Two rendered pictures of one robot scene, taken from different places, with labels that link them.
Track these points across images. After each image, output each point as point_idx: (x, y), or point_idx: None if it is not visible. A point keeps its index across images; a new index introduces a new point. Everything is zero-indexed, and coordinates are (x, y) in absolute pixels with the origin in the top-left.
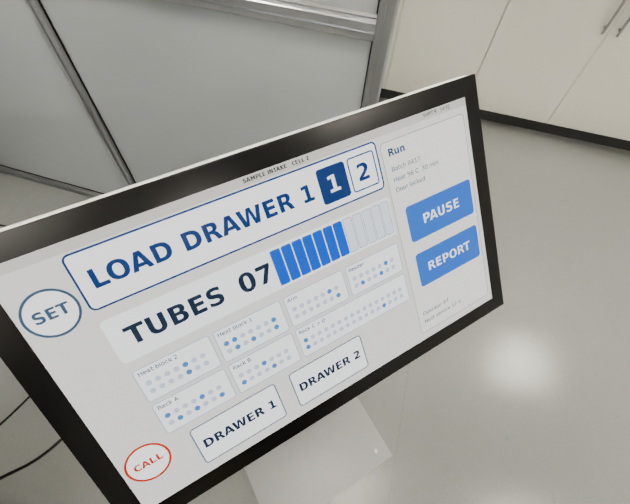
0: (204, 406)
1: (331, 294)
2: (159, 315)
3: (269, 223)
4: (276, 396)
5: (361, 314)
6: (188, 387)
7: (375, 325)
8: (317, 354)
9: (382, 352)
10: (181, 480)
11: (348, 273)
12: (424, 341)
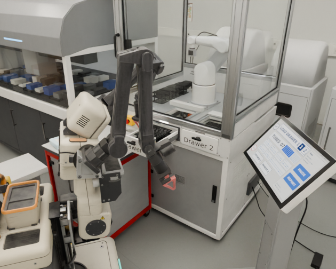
0: (261, 150)
1: (280, 159)
2: (276, 136)
3: (292, 141)
4: (261, 160)
5: (276, 167)
6: (264, 146)
7: (274, 172)
8: (268, 163)
9: (268, 177)
10: (249, 153)
11: (284, 159)
12: (270, 187)
